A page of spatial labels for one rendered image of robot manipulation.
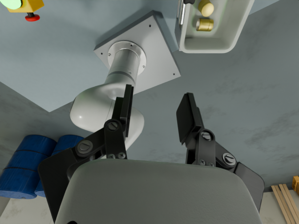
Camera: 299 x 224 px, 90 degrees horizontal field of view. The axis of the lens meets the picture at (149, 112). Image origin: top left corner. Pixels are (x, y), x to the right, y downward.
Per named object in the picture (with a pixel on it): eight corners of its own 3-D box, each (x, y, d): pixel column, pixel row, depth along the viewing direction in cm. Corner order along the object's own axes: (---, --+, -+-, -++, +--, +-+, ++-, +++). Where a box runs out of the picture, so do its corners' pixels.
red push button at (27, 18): (30, 9, 43) (37, 22, 45) (37, 5, 46) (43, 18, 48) (16, 9, 43) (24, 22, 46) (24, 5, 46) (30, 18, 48)
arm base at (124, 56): (152, 68, 76) (151, 93, 64) (121, 80, 83) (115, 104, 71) (135, 33, 63) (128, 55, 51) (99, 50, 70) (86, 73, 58)
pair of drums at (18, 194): (15, 136, 283) (-24, 192, 220) (75, 127, 258) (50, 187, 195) (46, 154, 341) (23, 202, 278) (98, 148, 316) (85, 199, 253)
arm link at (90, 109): (128, 98, 67) (119, 146, 52) (86, 82, 61) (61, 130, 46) (140, 79, 59) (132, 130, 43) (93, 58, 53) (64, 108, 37)
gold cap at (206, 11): (208, 12, 46) (212, 17, 44) (196, 12, 47) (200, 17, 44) (211, -2, 44) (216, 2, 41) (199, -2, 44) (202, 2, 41)
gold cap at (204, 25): (198, 16, 47) (212, 17, 48) (195, 28, 50) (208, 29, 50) (200, 20, 45) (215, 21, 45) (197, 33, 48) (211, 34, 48)
